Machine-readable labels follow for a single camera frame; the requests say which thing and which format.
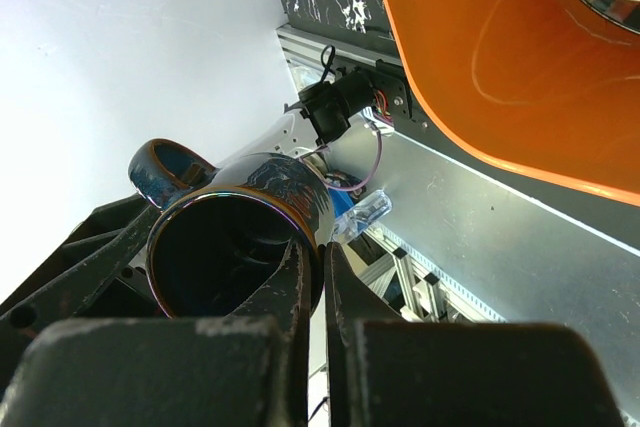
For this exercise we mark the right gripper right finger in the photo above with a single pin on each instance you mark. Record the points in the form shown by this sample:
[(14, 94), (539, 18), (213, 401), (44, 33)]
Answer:
[(386, 371)]

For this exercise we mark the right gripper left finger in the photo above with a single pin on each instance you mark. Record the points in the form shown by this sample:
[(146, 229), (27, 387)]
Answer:
[(83, 348)]

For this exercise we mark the dark blue small cup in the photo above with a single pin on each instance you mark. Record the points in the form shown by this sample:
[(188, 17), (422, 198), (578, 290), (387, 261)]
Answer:
[(222, 231)]

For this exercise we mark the orange plastic dish bin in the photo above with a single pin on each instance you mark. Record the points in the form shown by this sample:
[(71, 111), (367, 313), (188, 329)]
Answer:
[(543, 88)]

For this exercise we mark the black striped cream plate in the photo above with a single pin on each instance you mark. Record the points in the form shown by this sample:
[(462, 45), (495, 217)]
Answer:
[(622, 13)]

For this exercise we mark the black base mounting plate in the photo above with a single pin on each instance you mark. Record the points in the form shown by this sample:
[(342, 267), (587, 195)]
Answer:
[(392, 101)]

